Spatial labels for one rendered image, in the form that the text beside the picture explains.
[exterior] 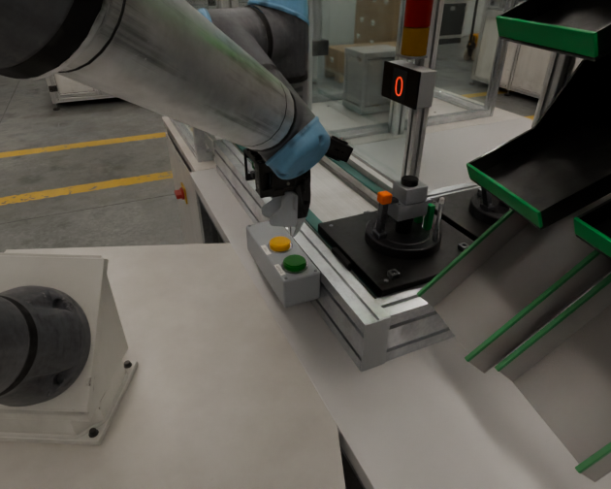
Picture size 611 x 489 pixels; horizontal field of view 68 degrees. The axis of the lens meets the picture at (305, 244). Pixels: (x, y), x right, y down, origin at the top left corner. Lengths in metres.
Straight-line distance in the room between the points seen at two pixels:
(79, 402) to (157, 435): 0.12
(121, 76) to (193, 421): 0.53
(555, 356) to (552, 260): 0.12
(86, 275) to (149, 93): 0.41
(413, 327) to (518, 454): 0.22
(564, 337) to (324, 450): 0.33
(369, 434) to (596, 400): 0.29
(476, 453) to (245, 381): 0.34
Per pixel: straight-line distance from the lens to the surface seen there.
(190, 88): 0.32
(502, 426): 0.74
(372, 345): 0.72
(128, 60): 0.28
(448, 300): 0.68
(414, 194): 0.81
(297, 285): 0.78
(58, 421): 0.72
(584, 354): 0.60
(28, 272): 0.72
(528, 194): 0.55
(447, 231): 0.92
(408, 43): 0.96
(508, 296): 0.64
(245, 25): 0.57
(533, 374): 0.61
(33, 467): 0.74
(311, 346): 0.79
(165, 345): 0.83
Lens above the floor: 1.42
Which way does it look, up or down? 32 degrees down
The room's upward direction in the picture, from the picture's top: straight up
